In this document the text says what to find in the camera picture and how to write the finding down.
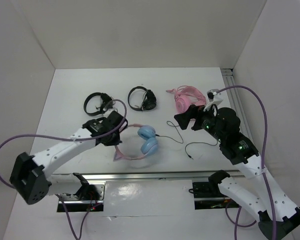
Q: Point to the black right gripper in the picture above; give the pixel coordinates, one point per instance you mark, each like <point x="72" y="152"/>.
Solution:
<point x="198" y="113"/>

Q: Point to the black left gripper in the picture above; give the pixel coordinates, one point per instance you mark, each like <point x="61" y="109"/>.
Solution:
<point x="114" y="141"/>

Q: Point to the blue pink cat-ear headphones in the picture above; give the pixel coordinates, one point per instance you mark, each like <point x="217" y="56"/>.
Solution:
<point x="149" y="147"/>

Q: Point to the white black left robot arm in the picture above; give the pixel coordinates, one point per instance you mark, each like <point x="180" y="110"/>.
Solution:
<point x="33" y="175"/>

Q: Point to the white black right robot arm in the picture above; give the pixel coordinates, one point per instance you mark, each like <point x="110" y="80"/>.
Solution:
<point x="275" y="213"/>

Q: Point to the black headphones far left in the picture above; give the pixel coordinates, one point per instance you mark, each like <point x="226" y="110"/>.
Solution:
<point x="106" y="102"/>

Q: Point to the black headphones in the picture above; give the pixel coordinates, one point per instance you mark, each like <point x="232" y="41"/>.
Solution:
<point x="106" y="102"/>
<point x="149" y="100"/>

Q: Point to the black headphones middle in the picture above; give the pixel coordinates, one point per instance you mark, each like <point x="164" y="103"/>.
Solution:
<point x="149" y="100"/>

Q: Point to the pink gaming headset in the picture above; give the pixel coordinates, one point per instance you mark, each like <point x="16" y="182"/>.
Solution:
<point x="185" y="96"/>

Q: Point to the white front cover panel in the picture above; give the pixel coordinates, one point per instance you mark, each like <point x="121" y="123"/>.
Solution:
<point x="148" y="198"/>

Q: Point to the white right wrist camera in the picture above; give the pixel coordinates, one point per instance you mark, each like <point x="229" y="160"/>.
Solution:
<point x="214" y="98"/>

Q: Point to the aluminium rail right side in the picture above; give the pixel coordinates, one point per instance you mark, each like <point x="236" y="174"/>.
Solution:
<point x="234" y="98"/>

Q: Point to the aluminium rail front edge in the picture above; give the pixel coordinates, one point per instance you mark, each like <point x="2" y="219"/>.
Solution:
<point x="148" y="176"/>

